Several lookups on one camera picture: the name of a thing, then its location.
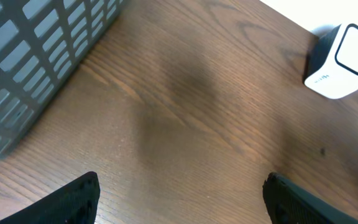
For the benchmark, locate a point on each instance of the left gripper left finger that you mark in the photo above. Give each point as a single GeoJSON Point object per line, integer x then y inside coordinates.
{"type": "Point", "coordinates": [74, 203]}

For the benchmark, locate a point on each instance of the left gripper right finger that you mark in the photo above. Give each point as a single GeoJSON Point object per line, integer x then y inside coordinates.
{"type": "Point", "coordinates": [287, 203]}

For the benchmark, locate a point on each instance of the white barcode scanner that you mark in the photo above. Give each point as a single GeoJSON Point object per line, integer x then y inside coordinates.
{"type": "Point", "coordinates": [333, 64]}

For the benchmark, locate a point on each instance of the grey plastic mesh basket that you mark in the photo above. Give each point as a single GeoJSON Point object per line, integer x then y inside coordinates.
{"type": "Point", "coordinates": [41, 43]}

